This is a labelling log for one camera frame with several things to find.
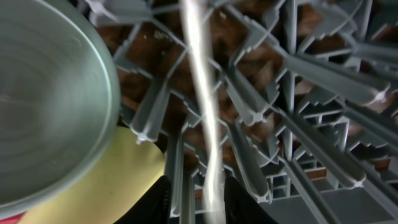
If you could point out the yellow plastic cup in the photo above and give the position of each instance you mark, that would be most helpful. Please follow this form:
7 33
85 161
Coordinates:
118 180

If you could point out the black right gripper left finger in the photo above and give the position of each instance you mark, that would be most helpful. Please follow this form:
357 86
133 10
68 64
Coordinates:
153 207

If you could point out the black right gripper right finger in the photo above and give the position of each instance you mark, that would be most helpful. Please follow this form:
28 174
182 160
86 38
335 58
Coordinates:
241 208

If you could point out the grey dishwasher rack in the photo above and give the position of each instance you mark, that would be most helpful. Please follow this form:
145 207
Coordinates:
308 102

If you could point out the red serving tray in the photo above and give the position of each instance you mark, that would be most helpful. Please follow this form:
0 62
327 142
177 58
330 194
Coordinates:
12 220

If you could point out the green bowl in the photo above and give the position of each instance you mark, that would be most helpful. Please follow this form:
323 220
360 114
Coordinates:
60 100

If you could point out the white plastic spoon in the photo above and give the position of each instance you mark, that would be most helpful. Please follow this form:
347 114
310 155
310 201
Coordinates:
196 35

